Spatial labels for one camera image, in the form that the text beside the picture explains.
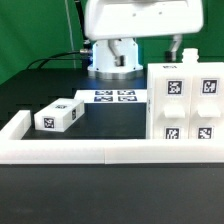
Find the white base tag plate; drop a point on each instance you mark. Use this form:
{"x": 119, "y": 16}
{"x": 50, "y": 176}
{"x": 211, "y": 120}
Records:
{"x": 112, "y": 96}

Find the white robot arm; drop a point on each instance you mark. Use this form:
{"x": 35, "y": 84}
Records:
{"x": 103, "y": 61}

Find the white U-shaped fence frame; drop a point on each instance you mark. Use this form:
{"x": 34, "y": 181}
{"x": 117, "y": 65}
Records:
{"x": 14, "y": 149}

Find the white cabinet top box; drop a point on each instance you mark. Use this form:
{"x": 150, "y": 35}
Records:
{"x": 59, "y": 115}

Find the white cabinet body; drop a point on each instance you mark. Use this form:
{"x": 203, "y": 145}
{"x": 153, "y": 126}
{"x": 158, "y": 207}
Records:
{"x": 189, "y": 65}

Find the white cabinet door panel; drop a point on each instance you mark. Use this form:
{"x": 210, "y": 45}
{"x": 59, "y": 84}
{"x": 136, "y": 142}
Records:
{"x": 207, "y": 107}

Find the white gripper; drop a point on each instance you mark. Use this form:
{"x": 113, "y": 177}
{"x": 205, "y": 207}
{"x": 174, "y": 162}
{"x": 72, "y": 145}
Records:
{"x": 117, "y": 19}

